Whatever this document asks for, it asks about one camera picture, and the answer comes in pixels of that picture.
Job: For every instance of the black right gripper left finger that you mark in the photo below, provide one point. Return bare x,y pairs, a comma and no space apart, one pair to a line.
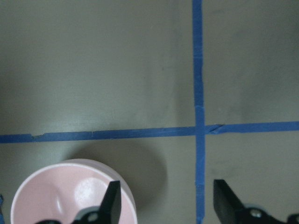
110,208

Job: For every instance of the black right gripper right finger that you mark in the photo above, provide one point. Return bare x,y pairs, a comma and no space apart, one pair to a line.
226,203

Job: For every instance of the pink bowl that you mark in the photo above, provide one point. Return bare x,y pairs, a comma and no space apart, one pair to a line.
66,191

